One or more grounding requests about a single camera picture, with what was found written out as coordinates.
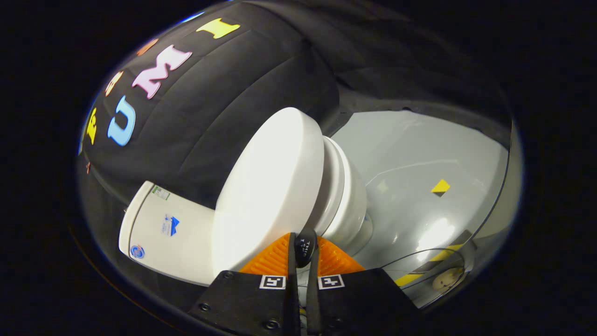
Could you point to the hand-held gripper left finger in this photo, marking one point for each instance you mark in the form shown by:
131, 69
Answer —
292, 284

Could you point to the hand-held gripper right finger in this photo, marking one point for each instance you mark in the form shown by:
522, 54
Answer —
311, 294

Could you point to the white toilet lid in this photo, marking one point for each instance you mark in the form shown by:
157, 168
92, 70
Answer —
270, 186

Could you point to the white toilet seat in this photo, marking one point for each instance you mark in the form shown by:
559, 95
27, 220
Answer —
334, 186

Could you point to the white ceramic toilet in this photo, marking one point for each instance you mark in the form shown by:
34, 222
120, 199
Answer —
163, 238

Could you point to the yellow floor tape strip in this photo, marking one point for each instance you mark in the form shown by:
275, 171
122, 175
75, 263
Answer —
406, 279

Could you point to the round beige floor object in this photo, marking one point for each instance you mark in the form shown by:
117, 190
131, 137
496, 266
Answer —
445, 279

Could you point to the yellow black floor sticker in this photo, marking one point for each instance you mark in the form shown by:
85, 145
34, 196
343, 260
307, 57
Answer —
440, 186

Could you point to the black backdrop cloth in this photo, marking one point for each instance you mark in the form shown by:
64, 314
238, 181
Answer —
219, 107

